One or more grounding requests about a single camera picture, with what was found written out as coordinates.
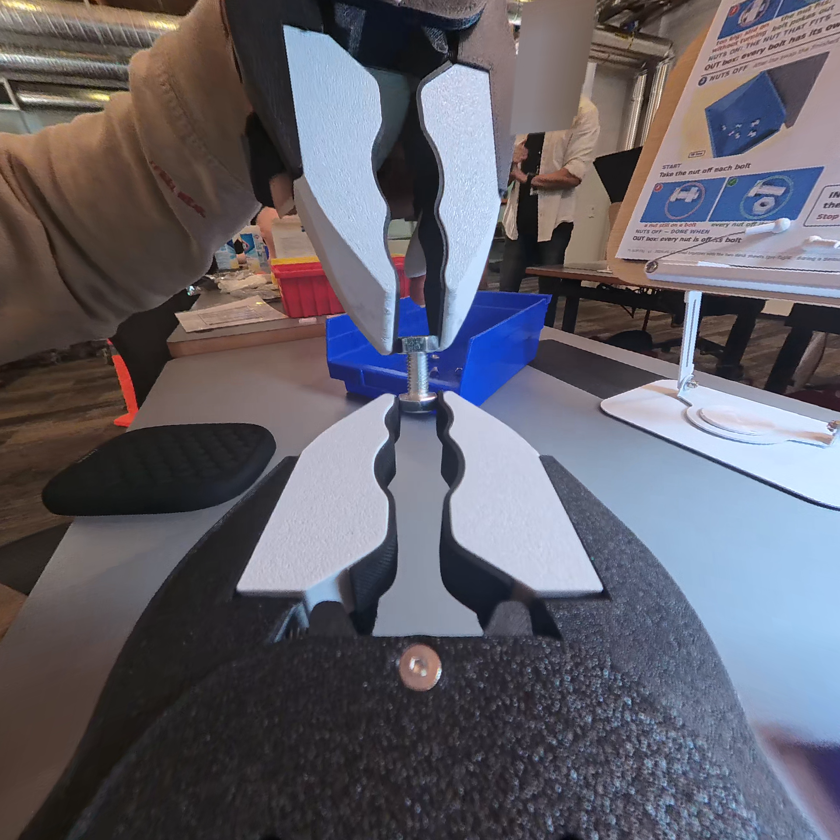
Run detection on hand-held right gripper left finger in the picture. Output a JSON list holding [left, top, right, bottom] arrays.
[[237, 392, 401, 618]]

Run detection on silver hex bolt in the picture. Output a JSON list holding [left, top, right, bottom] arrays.
[[398, 334, 445, 397]]

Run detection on black chair armrest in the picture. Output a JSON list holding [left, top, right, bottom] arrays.
[[42, 423, 277, 517]]

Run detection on white labelled bottle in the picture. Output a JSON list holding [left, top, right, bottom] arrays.
[[217, 230, 270, 277]]

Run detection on blue plastic bin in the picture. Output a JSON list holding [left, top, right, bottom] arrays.
[[326, 292, 552, 405]]

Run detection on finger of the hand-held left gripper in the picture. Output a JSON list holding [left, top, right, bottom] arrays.
[[281, 27, 424, 358], [414, 59, 504, 351]]

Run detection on white instruction sheet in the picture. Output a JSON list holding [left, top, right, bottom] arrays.
[[617, 0, 840, 257]]

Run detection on wooden desk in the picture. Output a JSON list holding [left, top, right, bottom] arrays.
[[168, 296, 329, 358], [525, 263, 683, 332]]

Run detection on person's left forearm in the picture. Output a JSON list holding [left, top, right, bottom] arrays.
[[0, 0, 263, 368]]

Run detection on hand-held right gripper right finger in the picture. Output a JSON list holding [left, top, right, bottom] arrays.
[[437, 392, 606, 620]]

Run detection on red plastic bin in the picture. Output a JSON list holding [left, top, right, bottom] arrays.
[[269, 256, 427, 320]]

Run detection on white paper sheets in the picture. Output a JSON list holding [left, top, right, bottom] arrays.
[[178, 300, 287, 332]]

